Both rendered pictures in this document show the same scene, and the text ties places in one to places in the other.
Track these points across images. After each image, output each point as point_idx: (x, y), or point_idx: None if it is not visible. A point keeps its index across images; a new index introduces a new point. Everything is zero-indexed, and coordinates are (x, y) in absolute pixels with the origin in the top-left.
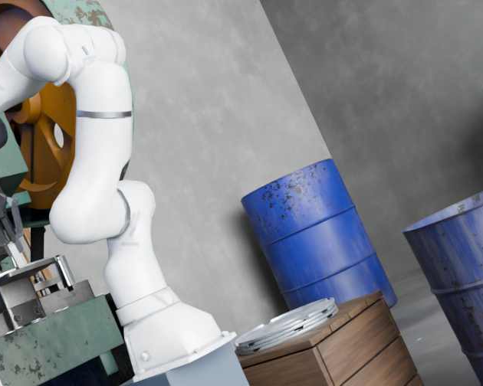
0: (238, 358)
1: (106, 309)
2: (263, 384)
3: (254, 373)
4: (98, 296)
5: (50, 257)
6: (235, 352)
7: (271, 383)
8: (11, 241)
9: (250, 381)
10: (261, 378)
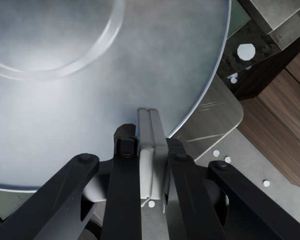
0: None
1: (234, 33)
2: None
3: None
4: (240, 27)
5: (224, 47)
6: None
7: None
8: (148, 157)
9: (297, 148)
10: None
